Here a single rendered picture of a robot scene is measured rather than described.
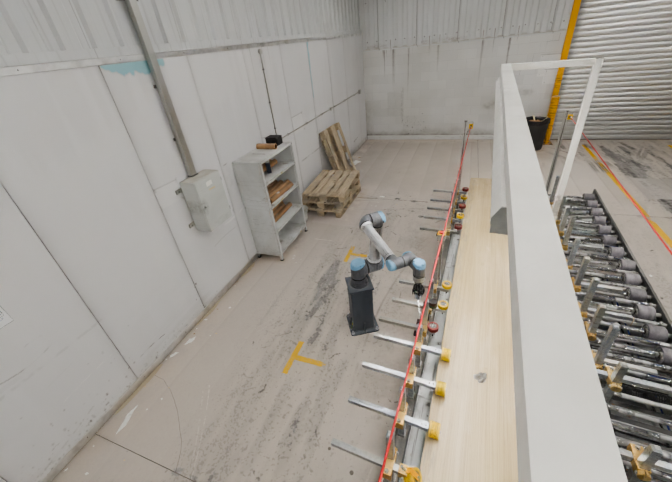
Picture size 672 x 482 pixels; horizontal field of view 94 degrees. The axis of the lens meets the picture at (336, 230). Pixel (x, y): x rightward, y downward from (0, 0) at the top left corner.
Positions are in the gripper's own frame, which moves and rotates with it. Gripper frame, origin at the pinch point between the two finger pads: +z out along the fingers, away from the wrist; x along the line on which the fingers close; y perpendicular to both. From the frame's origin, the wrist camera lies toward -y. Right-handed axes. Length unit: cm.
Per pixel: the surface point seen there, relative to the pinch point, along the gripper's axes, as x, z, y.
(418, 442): 18, 38, 86
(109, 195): -259, -85, 43
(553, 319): 42, -146, 155
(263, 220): -240, 27, -121
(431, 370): 17, 37, 34
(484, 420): 51, 10, 76
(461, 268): 28, 8, -58
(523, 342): 38, -146, 160
